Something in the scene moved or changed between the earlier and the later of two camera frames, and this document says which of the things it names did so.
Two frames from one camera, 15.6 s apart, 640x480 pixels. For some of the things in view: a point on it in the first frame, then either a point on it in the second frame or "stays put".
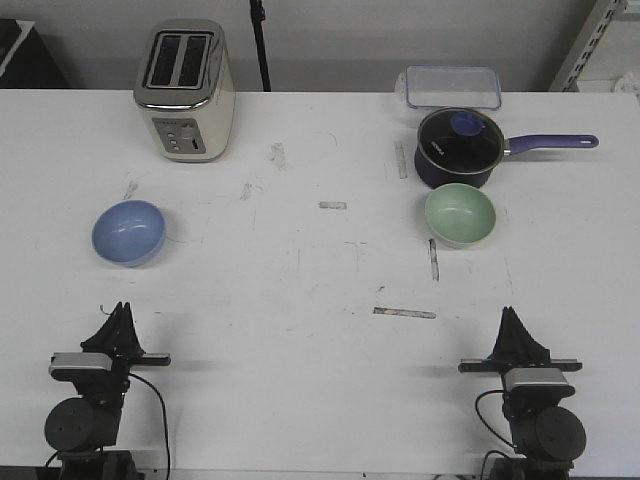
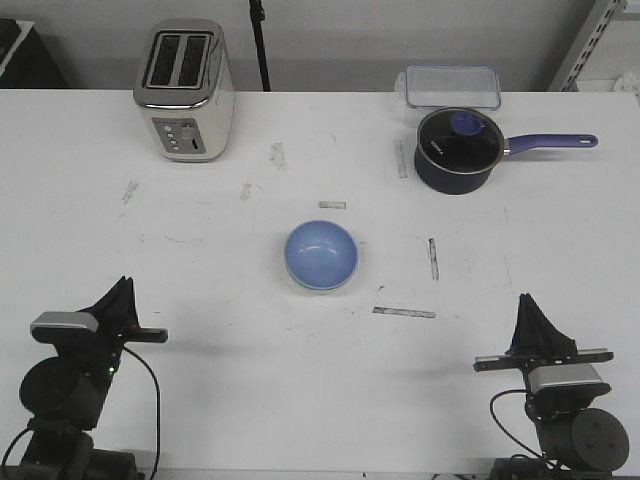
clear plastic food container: x=437 y=86 stays put
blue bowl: x=129 y=233 -> x=321 y=254
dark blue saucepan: x=464 y=145 stays put
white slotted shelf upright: x=585 y=44 stays put
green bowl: x=459 y=215 -> x=321 y=289
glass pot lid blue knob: x=460 y=141 stays put
